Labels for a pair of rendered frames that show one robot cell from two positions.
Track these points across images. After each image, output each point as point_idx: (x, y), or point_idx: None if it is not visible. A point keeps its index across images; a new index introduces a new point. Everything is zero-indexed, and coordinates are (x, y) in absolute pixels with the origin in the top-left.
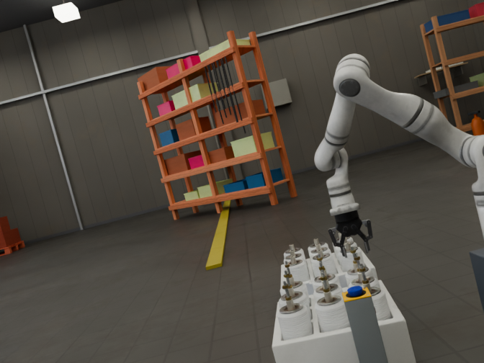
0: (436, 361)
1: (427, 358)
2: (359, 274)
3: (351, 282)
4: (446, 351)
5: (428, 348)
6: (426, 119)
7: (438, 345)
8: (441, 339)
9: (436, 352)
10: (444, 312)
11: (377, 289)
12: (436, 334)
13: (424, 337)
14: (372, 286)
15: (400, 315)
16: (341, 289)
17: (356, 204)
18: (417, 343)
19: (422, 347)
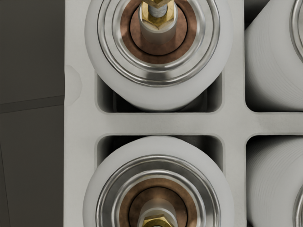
0: (44, 82)
1: (59, 107)
2: (167, 209)
3: (218, 212)
4: (9, 121)
5: (43, 152)
6: None
7: (15, 161)
8: (1, 189)
9: (31, 127)
10: None
11: (109, 34)
12: (4, 224)
13: (35, 220)
14: (125, 144)
15: (72, 2)
16: (278, 192)
17: None
18: (61, 191)
19: (55, 166)
